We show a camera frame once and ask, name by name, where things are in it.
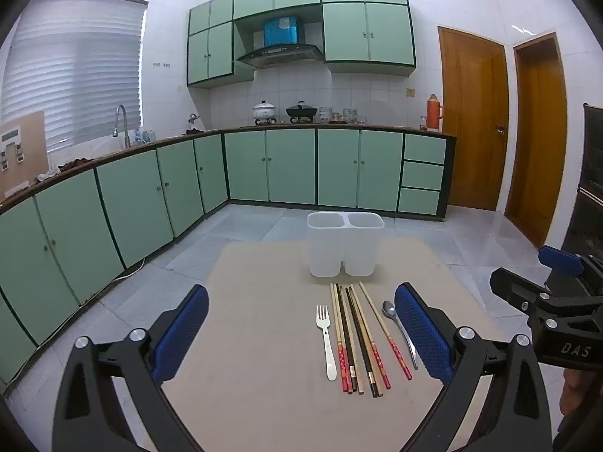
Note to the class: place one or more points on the glass jar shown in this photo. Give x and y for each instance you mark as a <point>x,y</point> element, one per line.
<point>351,115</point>
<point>325,114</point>

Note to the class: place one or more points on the green lower kitchen cabinets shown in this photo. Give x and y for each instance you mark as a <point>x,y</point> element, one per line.
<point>282,165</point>

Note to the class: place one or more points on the pale wooden chopstick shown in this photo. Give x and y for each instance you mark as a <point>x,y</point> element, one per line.
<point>359,381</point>

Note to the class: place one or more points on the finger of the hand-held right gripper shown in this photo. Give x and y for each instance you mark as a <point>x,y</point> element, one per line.
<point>518,289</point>
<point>560,258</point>

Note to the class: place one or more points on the black appliance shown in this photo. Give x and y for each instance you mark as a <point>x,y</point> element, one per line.
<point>591,174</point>

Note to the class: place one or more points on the person's right hand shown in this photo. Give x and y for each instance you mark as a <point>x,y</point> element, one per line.
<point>574,391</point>

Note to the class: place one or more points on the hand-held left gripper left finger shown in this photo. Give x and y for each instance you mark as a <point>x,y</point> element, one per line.
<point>181,334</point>

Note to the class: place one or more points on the white cloth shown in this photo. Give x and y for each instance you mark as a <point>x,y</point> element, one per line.
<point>47,174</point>

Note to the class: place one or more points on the dark cloth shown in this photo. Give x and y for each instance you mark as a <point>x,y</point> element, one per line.
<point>75,162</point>

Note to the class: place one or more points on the tan wooden chopstick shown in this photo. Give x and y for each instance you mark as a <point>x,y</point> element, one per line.
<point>359,308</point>

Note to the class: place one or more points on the orange thermos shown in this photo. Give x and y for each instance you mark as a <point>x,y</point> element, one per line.
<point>433,115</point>

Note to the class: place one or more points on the black range hood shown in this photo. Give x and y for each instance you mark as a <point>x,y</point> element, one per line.
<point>282,54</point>

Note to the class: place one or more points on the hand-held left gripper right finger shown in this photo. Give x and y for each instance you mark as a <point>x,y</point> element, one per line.
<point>424,334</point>

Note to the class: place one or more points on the cardboard board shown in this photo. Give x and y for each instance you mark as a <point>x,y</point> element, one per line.
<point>28,169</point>

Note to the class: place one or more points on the small jar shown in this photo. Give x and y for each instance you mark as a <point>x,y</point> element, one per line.
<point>422,123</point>

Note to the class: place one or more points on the plastic bottles by sink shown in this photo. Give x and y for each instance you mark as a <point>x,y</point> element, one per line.
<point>145,136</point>

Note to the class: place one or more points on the metal spoon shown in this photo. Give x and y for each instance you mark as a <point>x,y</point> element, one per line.
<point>390,310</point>

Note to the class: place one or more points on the red patterned wooden chopstick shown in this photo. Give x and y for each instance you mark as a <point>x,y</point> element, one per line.
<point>350,379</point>
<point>341,362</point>
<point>384,376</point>
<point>398,355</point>

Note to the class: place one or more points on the metal sink faucet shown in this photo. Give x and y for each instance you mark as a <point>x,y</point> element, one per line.
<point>125,122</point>

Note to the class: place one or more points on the green upper wall cabinets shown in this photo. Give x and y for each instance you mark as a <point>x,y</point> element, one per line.
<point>367,33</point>

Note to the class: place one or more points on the white plastic fork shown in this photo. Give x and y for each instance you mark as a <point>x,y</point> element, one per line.
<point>329,353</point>

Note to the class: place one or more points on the blue box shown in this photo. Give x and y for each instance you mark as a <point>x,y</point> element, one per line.
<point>281,32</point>

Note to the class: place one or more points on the white double utensil holder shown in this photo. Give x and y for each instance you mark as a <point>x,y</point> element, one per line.
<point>325,245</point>

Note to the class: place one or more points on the black chopstick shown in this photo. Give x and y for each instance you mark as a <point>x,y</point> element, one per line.
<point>376,386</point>
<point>362,344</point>

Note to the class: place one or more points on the white cooking pot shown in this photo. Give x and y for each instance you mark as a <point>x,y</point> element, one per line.
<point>264,112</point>

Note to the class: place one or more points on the white window blinds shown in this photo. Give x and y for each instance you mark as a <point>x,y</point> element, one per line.
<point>70,80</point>

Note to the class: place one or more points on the black wok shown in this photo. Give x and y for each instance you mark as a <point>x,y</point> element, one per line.
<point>301,112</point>

